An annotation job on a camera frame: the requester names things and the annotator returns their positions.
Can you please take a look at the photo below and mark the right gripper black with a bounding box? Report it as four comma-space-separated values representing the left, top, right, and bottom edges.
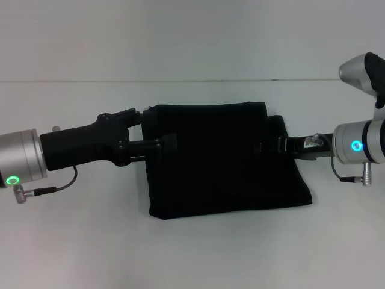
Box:
257, 134, 336, 163

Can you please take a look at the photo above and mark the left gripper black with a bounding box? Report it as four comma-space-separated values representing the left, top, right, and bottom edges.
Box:
39, 105, 179, 173

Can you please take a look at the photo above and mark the black t-shirt with white print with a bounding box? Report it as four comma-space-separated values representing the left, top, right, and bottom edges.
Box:
141, 101, 313, 221

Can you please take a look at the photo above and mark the silver angled cable connector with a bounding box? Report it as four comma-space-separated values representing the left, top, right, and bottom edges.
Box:
304, 133, 325, 148

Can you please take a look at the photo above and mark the grey cable with silver plug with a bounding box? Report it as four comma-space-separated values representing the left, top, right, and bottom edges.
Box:
318, 134, 373, 187

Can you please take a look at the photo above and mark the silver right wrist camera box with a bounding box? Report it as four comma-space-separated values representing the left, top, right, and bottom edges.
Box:
339, 51, 385, 110

